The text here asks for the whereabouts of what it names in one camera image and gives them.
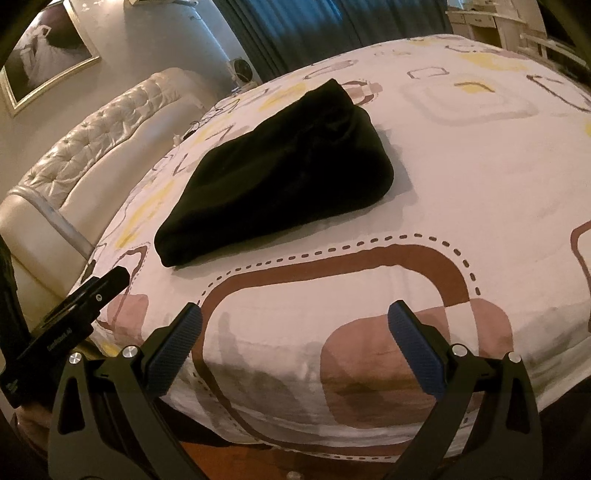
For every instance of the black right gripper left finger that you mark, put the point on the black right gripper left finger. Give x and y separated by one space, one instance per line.
105 424

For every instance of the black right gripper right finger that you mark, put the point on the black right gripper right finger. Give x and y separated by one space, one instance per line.
506 439

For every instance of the black pants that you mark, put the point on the black pants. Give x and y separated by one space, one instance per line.
317 158

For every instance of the black phone on bed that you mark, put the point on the black phone on bed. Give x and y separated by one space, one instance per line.
88 271

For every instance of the cream tufted headboard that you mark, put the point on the cream tufted headboard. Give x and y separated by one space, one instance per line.
55 215

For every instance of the white patterned bed sheet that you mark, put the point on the white patterned bed sheet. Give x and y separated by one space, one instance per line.
485 234

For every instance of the small bedside fan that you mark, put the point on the small bedside fan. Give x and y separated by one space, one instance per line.
242 75

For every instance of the white dressing table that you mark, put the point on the white dressing table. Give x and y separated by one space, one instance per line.
517 26

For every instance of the dark blue curtain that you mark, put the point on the dark blue curtain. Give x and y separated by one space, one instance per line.
282 36

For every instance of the gold framed wall picture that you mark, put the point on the gold framed wall picture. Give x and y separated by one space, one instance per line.
54 47

